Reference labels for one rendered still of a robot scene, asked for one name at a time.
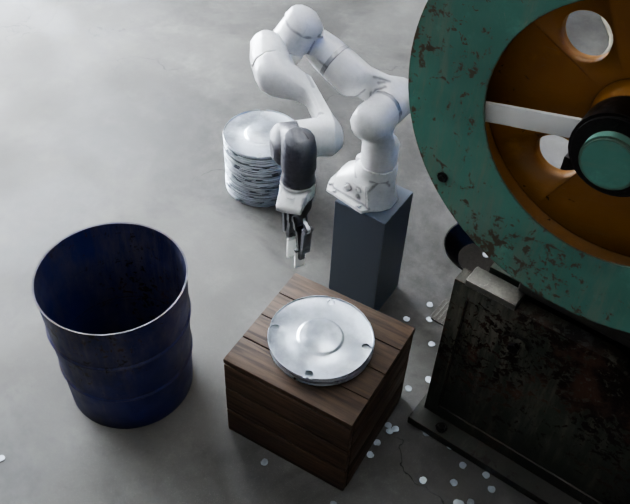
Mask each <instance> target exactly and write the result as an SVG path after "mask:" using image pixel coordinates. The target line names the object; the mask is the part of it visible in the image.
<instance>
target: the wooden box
mask: <svg viewBox="0 0 630 504"><path fill-rule="evenodd" d="M315 295H322V296H329V297H334V298H339V299H342V300H344V301H346V302H348V303H350V304H352V305H354V306H355V307H357V308H358V309H359V310H360V311H361V312H362V313H363V314H364V315H365V317H366V318H367V319H368V321H369V322H370V324H371V326H372V329H373V332H374V337H375V345H374V350H373V354H372V357H371V360H370V362H369V363H368V364H367V365H366V368H365V369H364V370H363V371H362V372H361V373H360V374H359V375H357V376H356V377H354V378H353V379H351V380H349V381H347V382H344V383H341V384H338V385H332V386H314V385H308V384H305V383H301V382H299V381H297V380H296V379H297V378H295V377H294V378H291V377H289V376H288V375H286V374H285V373H284V372H283V371H282V370H281V369H280V368H279V367H278V366H277V364H276V363H275V362H274V360H273V358H272V355H271V353H270V348H269V345H268V338H267V335H268V328H269V327H270V324H271V320H272V318H273V317H274V315H275V314H276V313H277V312H278V311H279V310H280V309H281V308H282V307H283V306H285V305H286V304H288V303H290V302H291V301H294V300H296V299H299V298H302V297H307V296H315ZM414 331H415V328H414V327H411V326H409V325H407V324H405V323H403V322H401V321H398V320H396V319H394V318H392V317H390V316H388V315H385V314H383V313H381V312H379V311H377V310H375V309H372V308H370V307H368V306H366V305H364V304H362V303H359V302H357V301H355V300H353V299H351V298H349V297H347V296H344V295H342V294H340V293H338V292H336V291H334V290H331V289H329V288H327V287H325V286H323V285H321V284H318V283H316V282H314V281H312V280H310V279H308V278H305V277H303V276H301V275H299V274H297V273H295V274H294V275H293V276H292V277H291V278H290V280H289V281H288V282H287V283H286V284H285V286H284V287H283V288H282V289H281V290H280V292H279V293H278V294H277V295H276V296H275V298H274V299H273V300H272V301H271V302H270V304H269V305H268V306H267V307H266V308H265V310H264V311H263V312H262V313H261V314H260V316H259V317H258V318H257V319H256V320H255V322H254V323H253V324H252V325H251V326H250V328H249V329H248V330H247V331H246V332H245V334H244V335H243V337H241V338H240V340H239V341H238V342H237V343H236V344H235V346H234V347H233V348H232V349H231V350H230V352H229V353H228V354H227V355H226V356H225V358H224V359H223V362H224V363H225V364H224V372H225V386H226V399H227V408H228V409H227V413H228V426H229V429H231V430H233V431H234V432H236V433H238V434H240V435H242V436H244V437H245V438H247V439H249V440H251V441H253V442H254V443H256V444H258V445H260V446H262V447H263V448H265V449H267V450H269V451H271V452H272V453H274V454H276V455H278V456H280V457H281V458H283V459H285V460H287V461H289V462H291V463H292V464H294V465H296V466H298V467H300V468H301V469H303V470H305V471H307V472H309V473H310V474H312V475H314V476H316V477H318V478H319V479H321V480H323V481H325V482H327V483H329V484H330V485H332V486H334V487H336V488H338V489H339V490H341V491H343V490H344V488H345V486H347V485H348V483H349V482H350V480H351V478H352V477H353V475H354V473H355V472H356V470H357V469H358V467H359V465H360V464H361V462H362V460H363V459H364V457H365V456H366V454H367V452H368V451H369V449H370V447H371V446H372V444H373V442H374V441H375V439H376V438H377V436H378V434H379V433H380V431H381V429H382V428H383V426H384V425H385V423H386V421H387V420H388V418H389V416H390V415H391V413H392V412H393V410H394V408H395V407H396V405H397V403H398V402H399V399H400V397H401V394H402V389H403V384H404V379H405V374H406V369H407V364H408V359H409V354H410V349H411V344H412V339H413V334H414Z"/></svg>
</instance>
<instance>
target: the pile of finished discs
mask: <svg viewBox="0 0 630 504"><path fill-rule="evenodd" d="M328 297H329V296H328ZM329 298H331V300H329V301H327V304H328V305H330V306H333V305H334V304H335V302H334V301H333V299H337V298H334V297H329ZM270 327H272V329H273V330H278V329H279V328H280V326H279V325H278V324H274V325H270ZM374 345H375V337H374V332H373V346H372V347H369V345H368V344H363V345H362V349H364V350H368V349H372V350H371V353H370V355H369V357H368V359H367V360H366V361H365V363H364V364H363V365H362V366H361V367H360V368H358V369H357V370H356V371H354V372H353V373H351V374H349V375H347V376H344V377H342V378H338V379H334V380H324V381H320V380H310V379H309V377H311V376H313V372H312V371H310V370H308V371H306V372H305V375H306V376H307V377H306V378H302V377H299V376H297V375H295V374H293V373H291V372H289V371H288V370H286V369H285V368H283V367H282V366H281V365H280V364H279V363H278V362H277V361H276V359H275V358H274V357H273V355H272V353H271V351H270V353H271V355H272V358H273V360H274V362H275V363H276V364H277V366H278V367H279V368H280V369H281V370H282V371H283V372H284V373H285V374H286V375H288V376H289V377H291V378H294V377H295V378H297V379H296V380H297V381H299V382H301V383H305V384H308V385H314V386H332V385H338V384H341V383H344V382H347V381H349V380H351V379H353V378H354V377H356V376H357V375H359V374H360V373H361V372H362V371H363V370H364V369H365V368H366V365H367V364H368V363H369V362H370V360H371V357H372V354H373V350H374Z"/></svg>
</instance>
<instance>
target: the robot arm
mask: <svg viewBox="0 0 630 504"><path fill-rule="evenodd" d="M304 55H305V56H306V57H307V59H308V60H309V61H310V63H311V64H312V65H313V67H314V68H315V69H316V70H317V71H318V72H319V73H320V74H321V75H322V76H323V77H324V78H325V79H326V80H327V81H328V82H329V83H330V84H331V85H332V86H333V87H334V88H335V89H336V90H337V91H338V92H339V93H340V94H342V95H345V96H357V97H359V98H361V99H363V100H364V102H363V103H361V104H360V105H359V106H358V107H357V109H356V110H355V112H354V113H353V115H352V117H351V119H350V123H351V129H352V131H353V133H354V134H355V135H356V136H357V137H358V138H359V139H361V140H362V149H361V153H359V154H358V155H357V156H356V160H353V161H349V162H347V163H346V164H345V165H344V166H342V167H341V169H340V170H339V171H338V172H337V173H336V174H335V175H334V176H333V177H331V179H330V181H329V182H328V186H327V190H326V191H328V192H329V193H331V194H332V195H334V196H335V197H336V198H338V199H339V200H341V201H342V202H344V203H345V204H347V205H348V206H350V207H351V208H353V209H354V210H356V211H357V212H359V213H360V214H362V213H367V212H381V211H384V210H387V209H390V208H392V207H393V205H394V204H395V203H396V201H397V200H398V199H397V192H396V177H397V172H398V154H399V146H400V142H399V140H398V138H397V137H396V136H395V135H394V133H393V132H394V129H395V127H396V125H397V124H399V123H400V122H401V121H402V120H403V119H404V118H405V117H406V116H408V115H409V114H410V106H409V93H408V79H406V78H404V77H398V76H390V75H387V74H385V73H383V72H381V71H379V70H377V69H375V68H373V67H371V66H370V65H368V64H367V63H366V62H365V61H364V60H363V59H362V58H360V57H359V56H358V55H357V54H356V53H355V52H354V51H353V50H351V49H350V48H349V47H348V46H347V45H345V44H344V43H343V42H342V41H341V40H340V39H338V38H337V37H335V36H334V35H332V34H331V33H329V32H328V31H326V30H324V28H323V25H322V23H321V21H320V19H319V17H318V15H317V13H316V12H315V11H313V10H312V9H311V8H309V7H307V6H304V5H294V6H292V7H291V8H290V9H289V10H288V11H287V12H286V13H285V16H284V18H283V19H282V20H281V21H280V23H279V24H278V25H277V26H276V28H275V29H273V31H270V30H262V31H260V32H258V33H256V34H255V36H254V37H253V38H252V40H251V41H250V64H251V68H252V71H253V74H254V79H255V81H256V82H257V84H258V86H259V88H260V90H262V91H263V92H265V93H266V94H268V95H270V96H273V97H277V98H283V99H288V100H294V101H297V102H300V103H302V104H304V105H305V106H307V108H308V110H309V112H310V114H311V116H312V118H310V119H302V120H295V121H288V122H279V123H276V124H275V125H274V126H273V127H272V129H271V131H270V141H269V145H270V155H271V157H272V158H273V160H274V161H275V162H276V163H277V164H278V165H280V166H281V169H282V173H281V176H280V185H279V194H278V198H277V202H276V210H277V211H280V212H282V229H283V231H284V232H286V237H287V258H290V257H293V256H294V268H297V267H300V266H302V265H304V264H305V253H308V252H310V248H311V238H312V232H313V230H314V229H313V227H312V226H311V227H310V226H309V225H308V223H307V222H308V217H307V214H308V212H309V211H310V210H311V208H312V198H313V197H314V196H315V183H316V180H317V179H316V174H315V171H316V169H317V157H332V156H333V155H335V154H336V153H337V152H338V151H339V150H340V149H341V148H342V146H343V141H344V138H343V131H342V127H341V125H340V123H339V122H338V121H337V119H336V118H335V117H334V115H333V114H332V113H331V111H330V109H329V108H328V106H327V104H326V102H325V100H324V99H323V97H322V95H321V93H320V91H319V90H318V88H317V86H316V84H315V83H314V81H313V79H312V77H311V76H310V75H308V74H306V73H305V72H303V71H302V70H300V69H299V68H298V67H297V66H296V65H297V64H298V63H299V61H300V60H301V59H302V57H303V56H304ZM286 225H287V226H286ZM294 235H296V236H294Z"/></svg>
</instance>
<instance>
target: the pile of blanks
mask: <svg viewBox="0 0 630 504"><path fill-rule="evenodd" d="M223 142H224V160H225V181H226V187H227V190H228V192H229V193H230V195H231V196H232V197H233V198H234V199H236V200H237V201H239V200H240V202H241V203H243V204H246V205H249V206H254V207H270V206H275V205H276V202H277V198H278V194H279V185H280V176H281V173H282V169H281V166H280V165H278V164H277V163H276V162H275V161H274V160H273V158H261V157H259V158H251V157H247V156H243V155H241V154H239V153H237V152H235V151H233V150H232V149H231V148H230V147H229V146H228V145H227V144H226V142H225V140H224V137H223Z"/></svg>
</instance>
